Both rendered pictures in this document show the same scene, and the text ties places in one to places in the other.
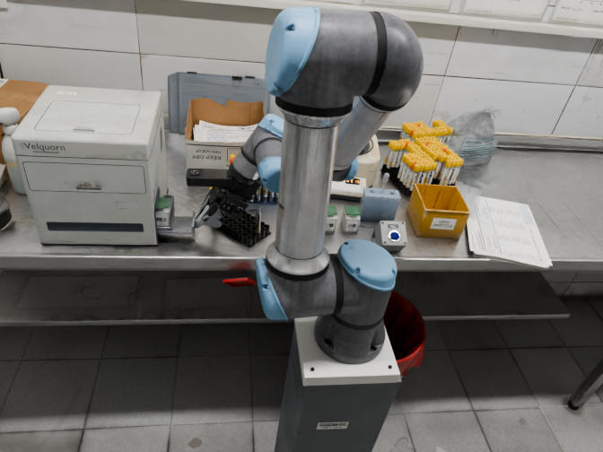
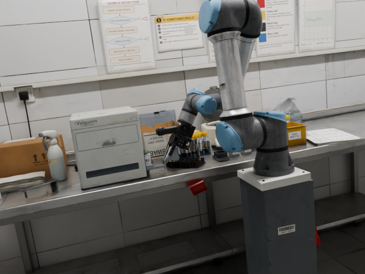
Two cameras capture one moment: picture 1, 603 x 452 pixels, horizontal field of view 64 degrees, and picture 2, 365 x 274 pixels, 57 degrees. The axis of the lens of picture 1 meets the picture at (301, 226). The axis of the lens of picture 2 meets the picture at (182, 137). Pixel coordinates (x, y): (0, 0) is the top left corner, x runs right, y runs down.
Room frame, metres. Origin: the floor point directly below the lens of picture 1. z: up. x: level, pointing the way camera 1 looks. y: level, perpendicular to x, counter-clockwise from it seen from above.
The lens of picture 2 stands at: (-0.53, 0.26, 1.30)
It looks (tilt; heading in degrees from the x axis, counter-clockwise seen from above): 11 degrees down; 357
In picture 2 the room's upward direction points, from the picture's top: 7 degrees counter-clockwise
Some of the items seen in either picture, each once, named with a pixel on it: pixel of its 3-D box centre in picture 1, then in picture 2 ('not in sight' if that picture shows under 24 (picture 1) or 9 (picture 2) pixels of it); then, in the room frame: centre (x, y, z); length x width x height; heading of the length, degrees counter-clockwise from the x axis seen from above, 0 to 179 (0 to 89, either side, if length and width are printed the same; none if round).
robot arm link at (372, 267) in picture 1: (360, 279); (269, 128); (0.68, -0.13, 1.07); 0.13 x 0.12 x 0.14; 108
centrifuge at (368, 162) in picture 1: (339, 158); (225, 132); (1.37, -0.09, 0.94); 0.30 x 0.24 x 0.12; 3
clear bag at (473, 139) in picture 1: (468, 132); (284, 112); (1.64, -0.55, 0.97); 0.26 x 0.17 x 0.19; 117
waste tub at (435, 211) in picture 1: (436, 211); (288, 134); (1.16, -0.39, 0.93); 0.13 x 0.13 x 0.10; 8
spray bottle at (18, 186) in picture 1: (13, 152); (53, 155); (1.04, 0.78, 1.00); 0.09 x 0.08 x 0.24; 12
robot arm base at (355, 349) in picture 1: (353, 319); (272, 157); (0.68, -0.14, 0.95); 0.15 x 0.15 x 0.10
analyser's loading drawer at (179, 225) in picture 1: (153, 221); (141, 166); (0.93, 0.37, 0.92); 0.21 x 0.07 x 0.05; 102
